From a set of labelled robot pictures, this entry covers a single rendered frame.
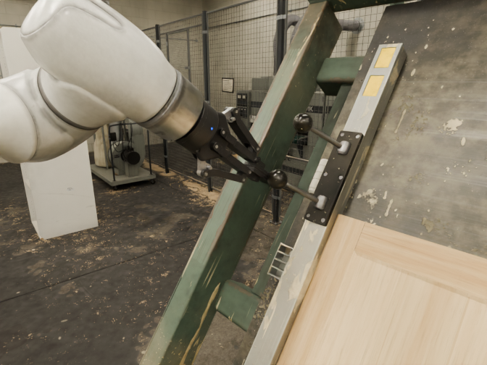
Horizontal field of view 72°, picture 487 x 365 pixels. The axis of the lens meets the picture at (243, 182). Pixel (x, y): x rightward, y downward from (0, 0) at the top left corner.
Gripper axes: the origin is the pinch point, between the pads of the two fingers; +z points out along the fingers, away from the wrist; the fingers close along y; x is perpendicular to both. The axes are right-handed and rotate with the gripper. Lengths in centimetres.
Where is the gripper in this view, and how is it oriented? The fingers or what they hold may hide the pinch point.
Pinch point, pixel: (259, 173)
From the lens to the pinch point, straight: 64.0
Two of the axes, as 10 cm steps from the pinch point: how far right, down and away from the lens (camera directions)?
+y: -4.2, 9.0, -1.5
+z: 5.8, 3.9, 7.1
